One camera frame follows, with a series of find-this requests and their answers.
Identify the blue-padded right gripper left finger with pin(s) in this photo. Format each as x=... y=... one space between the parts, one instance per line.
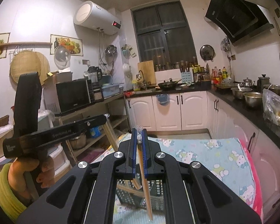
x=127 y=167

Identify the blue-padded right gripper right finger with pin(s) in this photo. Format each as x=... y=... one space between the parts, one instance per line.
x=152 y=170

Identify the dark green utensil basket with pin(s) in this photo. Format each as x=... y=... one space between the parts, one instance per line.
x=128 y=194

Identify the chopsticks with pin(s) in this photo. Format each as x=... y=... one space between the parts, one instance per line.
x=143 y=180

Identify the green left sleeve forearm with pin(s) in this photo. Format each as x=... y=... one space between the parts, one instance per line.
x=10 y=206

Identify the white kitchen base cabinets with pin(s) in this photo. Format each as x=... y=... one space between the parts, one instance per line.
x=222 y=139

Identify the black kitchen countertop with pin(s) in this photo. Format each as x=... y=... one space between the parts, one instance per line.
x=255 y=116

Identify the dark kitchen window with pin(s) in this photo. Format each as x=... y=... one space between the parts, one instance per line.
x=163 y=35

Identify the person's left hand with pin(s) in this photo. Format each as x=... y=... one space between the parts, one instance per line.
x=18 y=175

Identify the white plastic drawer unit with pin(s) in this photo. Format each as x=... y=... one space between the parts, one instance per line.
x=45 y=121

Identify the blue plastic canister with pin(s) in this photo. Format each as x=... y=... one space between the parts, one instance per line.
x=93 y=132

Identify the steel pot on shelf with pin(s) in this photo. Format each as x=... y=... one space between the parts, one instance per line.
x=78 y=142

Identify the wooden shelf rack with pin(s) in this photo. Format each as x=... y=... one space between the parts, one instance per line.
x=109 y=115

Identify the black microwave oven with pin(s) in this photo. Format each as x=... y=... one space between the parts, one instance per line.
x=74 y=94

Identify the blue hanging towel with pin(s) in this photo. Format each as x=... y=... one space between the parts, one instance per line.
x=163 y=99

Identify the blue plastic storage box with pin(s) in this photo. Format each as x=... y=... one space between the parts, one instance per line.
x=110 y=90

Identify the round bamboo tray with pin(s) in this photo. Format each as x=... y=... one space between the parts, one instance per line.
x=28 y=62

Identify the black wok on stove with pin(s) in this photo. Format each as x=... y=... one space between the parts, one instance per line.
x=169 y=85

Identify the hanging glass pot lid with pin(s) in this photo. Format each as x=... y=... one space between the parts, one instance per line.
x=62 y=57

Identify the black blender jug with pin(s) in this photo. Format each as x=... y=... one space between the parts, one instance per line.
x=94 y=74

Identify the wooden cutting board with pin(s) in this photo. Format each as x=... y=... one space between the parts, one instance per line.
x=147 y=67

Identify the knife block with knives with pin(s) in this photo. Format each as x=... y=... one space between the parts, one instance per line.
x=186 y=72

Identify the sauce bottles group on counter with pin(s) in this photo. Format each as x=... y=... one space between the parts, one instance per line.
x=221 y=77

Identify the steel mixing bowl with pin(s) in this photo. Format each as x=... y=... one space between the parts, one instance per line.
x=253 y=99
x=238 y=94

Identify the dark hanging pot lid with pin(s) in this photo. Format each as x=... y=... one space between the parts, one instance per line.
x=207 y=53

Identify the plastic bag of food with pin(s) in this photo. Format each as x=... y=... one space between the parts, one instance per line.
x=271 y=106

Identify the black kettle pot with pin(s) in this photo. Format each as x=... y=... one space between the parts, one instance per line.
x=263 y=80

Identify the white cylindrical water heater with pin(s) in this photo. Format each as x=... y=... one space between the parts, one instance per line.
x=93 y=16

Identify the black range hood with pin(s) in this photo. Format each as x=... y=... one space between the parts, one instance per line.
x=240 y=20

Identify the fruit picture on wall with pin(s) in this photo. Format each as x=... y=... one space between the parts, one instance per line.
x=73 y=45

